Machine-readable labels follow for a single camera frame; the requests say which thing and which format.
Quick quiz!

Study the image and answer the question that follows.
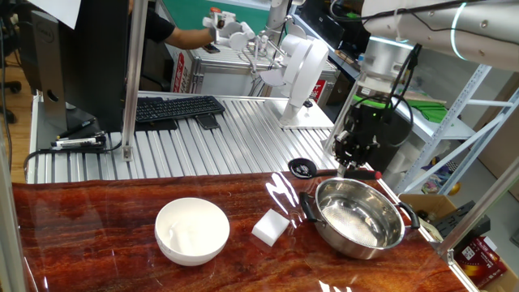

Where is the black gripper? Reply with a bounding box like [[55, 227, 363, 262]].
[[332, 103, 392, 168]]

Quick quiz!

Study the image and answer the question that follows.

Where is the black ladle with red ring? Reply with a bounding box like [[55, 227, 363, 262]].
[[287, 157, 383, 182]]

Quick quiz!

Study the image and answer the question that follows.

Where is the white haptic control device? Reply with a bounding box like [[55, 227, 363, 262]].
[[201, 10, 336, 131]]

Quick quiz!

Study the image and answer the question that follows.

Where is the person bare forearm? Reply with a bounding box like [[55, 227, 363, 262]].
[[164, 26, 214, 50]]

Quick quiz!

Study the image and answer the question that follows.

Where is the white ceramic bowl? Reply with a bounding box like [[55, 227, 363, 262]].
[[154, 196, 231, 268]]

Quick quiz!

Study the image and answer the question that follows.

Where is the green cloth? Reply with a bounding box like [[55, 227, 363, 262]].
[[405, 99, 449, 124]]

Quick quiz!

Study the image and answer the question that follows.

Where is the brown cardboard box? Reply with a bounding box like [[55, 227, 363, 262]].
[[399, 193, 459, 222]]

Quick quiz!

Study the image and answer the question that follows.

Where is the white metal shelf rack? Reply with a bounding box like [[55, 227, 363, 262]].
[[380, 60, 519, 195]]

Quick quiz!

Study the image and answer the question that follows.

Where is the white sponge block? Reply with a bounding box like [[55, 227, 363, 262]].
[[251, 208, 291, 247]]

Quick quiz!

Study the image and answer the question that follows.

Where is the black plastic case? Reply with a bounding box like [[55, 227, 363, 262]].
[[431, 200, 491, 240]]

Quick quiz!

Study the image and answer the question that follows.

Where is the silver aluminium flight case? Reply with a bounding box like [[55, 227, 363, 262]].
[[187, 40, 341, 98]]

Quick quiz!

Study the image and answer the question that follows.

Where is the red printed carton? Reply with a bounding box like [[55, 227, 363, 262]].
[[453, 236, 510, 290]]

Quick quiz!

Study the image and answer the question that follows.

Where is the black keyboard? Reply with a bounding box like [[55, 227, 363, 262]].
[[135, 95, 226, 124]]

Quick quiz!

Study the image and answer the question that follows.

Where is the red and white sign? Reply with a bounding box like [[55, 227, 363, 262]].
[[169, 42, 194, 95]]

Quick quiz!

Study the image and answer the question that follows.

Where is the black flat pad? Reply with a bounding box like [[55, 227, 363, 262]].
[[135, 118, 178, 132]]

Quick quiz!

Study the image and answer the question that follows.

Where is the black shirt sleeve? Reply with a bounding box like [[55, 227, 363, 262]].
[[144, 7, 176, 44]]

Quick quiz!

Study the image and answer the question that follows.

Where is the wood pattern table mat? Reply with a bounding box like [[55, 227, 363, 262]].
[[11, 168, 471, 292]]

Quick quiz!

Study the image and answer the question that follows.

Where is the white marker pen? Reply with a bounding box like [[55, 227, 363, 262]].
[[51, 137, 107, 148]]

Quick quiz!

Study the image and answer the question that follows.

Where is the black computer monitor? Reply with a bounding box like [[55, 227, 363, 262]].
[[15, 0, 131, 135]]

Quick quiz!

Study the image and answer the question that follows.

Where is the black pen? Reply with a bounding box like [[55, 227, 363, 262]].
[[56, 117, 97, 141]]

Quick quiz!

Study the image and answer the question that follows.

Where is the white paper sheet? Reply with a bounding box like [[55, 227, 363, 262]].
[[26, 0, 82, 30]]

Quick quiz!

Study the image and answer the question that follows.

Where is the black office chair base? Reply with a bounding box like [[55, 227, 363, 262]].
[[0, 79, 24, 125]]

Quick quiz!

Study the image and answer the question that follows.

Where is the green adapter ring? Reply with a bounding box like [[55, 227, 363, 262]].
[[351, 93, 392, 110]]

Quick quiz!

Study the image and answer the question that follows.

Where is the steel pot with black handles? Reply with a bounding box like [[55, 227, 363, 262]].
[[298, 176, 422, 260]]

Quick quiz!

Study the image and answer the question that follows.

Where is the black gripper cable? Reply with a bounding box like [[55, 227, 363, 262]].
[[344, 11, 519, 148]]

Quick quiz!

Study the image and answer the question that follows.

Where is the black camera cable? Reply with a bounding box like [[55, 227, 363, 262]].
[[328, 0, 487, 24]]

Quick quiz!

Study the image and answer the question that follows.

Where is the black table cable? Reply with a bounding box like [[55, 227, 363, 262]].
[[23, 140, 123, 183]]

